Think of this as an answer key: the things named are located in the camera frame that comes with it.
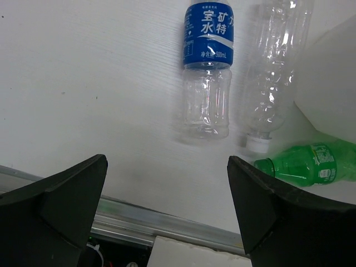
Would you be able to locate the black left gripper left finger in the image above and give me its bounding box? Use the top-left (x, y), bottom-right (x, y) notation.
top-left (1, 154), bottom-right (108, 266)

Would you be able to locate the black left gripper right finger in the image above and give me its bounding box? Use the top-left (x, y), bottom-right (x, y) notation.
top-left (227, 156), bottom-right (355, 266)

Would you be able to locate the green plastic bottle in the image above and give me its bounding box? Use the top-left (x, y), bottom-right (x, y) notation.
top-left (254, 140), bottom-right (355, 187)

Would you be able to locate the blue label clear bottle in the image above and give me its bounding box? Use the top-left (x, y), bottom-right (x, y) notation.
top-left (177, 1), bottom-right (234, 144)

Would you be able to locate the white plastic bin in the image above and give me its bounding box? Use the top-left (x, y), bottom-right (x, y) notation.
top-left (295, 16), bottom-right (355, 143)

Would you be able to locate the clear crushed plastic bottle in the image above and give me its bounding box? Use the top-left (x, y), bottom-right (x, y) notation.
top-left (242, 1), bottom-right (314, 154)

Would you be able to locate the white cable tie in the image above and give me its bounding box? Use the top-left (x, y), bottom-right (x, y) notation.
top-left (86, 243), bottom-right (104, 267)

